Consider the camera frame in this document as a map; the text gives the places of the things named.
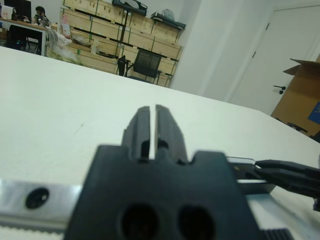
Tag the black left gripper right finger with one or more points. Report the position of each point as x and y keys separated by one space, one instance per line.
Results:
x=167 y=130

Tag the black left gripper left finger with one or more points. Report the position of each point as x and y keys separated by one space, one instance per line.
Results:
x=142 y=130

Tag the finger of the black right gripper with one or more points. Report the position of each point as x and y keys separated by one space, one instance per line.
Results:
x=295 y=182
x=287 y=167

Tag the black box base white insert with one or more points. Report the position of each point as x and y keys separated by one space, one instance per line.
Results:
x=257 y=186

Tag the brown cardboard box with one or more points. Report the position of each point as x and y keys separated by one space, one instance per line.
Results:
x=295 y=95

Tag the pink white small box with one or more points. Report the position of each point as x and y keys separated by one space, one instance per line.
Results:
x=66 y=28

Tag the black armrest office chair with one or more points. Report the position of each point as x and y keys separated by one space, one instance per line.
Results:
x=316 y=137

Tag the blue printed label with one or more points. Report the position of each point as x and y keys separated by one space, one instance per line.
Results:
x=315 y=112

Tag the black mesh chair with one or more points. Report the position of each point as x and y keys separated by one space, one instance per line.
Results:
x=147 y=60

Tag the flat black case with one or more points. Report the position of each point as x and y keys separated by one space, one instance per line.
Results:
x=177 y=24

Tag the stacked wooden crates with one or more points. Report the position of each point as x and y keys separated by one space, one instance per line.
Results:
x=105 y=27

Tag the grey plastic bag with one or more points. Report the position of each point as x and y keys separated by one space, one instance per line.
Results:
x=168 y=14

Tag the white door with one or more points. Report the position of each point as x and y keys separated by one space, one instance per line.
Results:
x=280 y=50

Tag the long black bag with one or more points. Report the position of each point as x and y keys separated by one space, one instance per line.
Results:
x=117 y=3

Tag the seated person dark hair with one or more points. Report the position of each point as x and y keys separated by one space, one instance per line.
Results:
x=41 y=17

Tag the white office desk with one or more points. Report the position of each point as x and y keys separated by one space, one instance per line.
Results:
x=25 y=23

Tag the black computer monitor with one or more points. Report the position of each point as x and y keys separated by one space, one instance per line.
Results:
x=22 y=7

